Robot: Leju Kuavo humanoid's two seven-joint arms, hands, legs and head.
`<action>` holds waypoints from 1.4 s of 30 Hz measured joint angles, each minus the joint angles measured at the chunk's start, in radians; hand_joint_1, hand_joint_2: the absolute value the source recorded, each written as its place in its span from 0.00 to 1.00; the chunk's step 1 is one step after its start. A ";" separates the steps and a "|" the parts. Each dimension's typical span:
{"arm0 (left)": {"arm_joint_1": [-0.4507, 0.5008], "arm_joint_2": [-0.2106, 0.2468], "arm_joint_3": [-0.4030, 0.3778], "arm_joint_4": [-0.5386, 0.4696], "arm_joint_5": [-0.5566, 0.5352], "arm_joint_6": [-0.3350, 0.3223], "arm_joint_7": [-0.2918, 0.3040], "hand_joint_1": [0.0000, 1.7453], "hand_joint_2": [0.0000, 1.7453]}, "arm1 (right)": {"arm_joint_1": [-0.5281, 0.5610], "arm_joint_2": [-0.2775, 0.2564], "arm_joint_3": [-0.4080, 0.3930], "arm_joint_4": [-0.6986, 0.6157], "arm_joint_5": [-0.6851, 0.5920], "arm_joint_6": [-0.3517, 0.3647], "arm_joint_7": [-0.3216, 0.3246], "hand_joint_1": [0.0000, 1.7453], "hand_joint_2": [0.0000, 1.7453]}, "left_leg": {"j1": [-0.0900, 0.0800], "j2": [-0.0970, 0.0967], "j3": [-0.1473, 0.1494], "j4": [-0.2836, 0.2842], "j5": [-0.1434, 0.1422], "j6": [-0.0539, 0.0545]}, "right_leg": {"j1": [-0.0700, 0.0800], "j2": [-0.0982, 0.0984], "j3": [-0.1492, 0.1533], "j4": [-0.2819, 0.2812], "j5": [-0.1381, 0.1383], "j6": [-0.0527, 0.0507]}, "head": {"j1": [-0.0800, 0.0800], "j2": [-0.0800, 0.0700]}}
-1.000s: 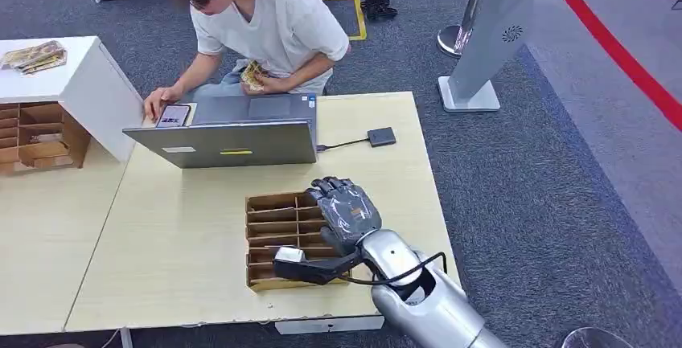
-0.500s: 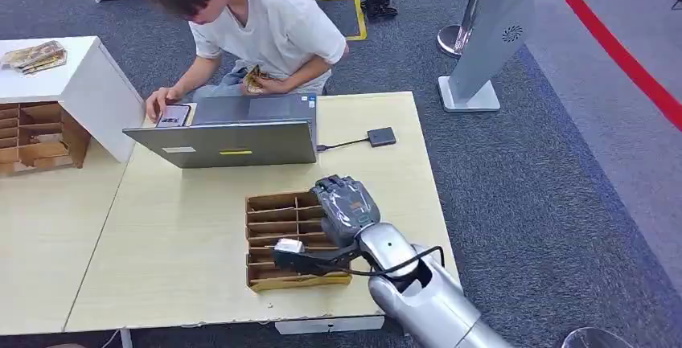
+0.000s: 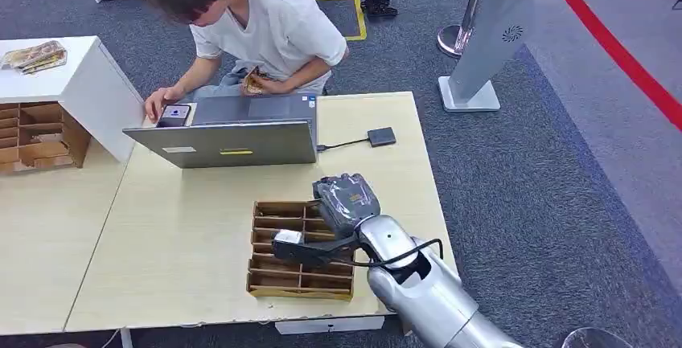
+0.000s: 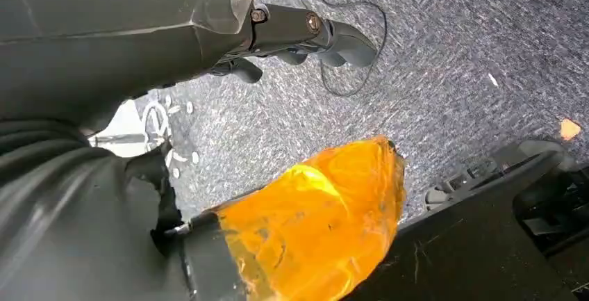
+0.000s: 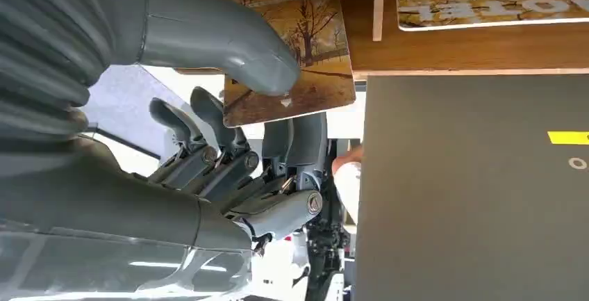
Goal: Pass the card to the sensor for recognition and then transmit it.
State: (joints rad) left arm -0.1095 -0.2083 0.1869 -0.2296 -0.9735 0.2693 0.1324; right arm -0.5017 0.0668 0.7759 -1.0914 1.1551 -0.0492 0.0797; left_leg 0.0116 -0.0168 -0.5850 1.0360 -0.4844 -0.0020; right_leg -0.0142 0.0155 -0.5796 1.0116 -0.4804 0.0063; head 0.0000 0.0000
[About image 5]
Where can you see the person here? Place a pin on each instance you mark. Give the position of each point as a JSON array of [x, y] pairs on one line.
[[348, 188]]

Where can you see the grey laptop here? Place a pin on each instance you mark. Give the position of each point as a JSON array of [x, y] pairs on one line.
[[460, 197]]

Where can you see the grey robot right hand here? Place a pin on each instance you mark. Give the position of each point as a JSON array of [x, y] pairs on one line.
[[115, 207]]

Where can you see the wooden slotted card box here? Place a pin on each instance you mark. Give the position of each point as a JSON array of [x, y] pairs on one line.
[[460, 50]]

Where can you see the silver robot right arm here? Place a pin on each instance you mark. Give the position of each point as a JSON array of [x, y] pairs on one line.
[[46, 36]]

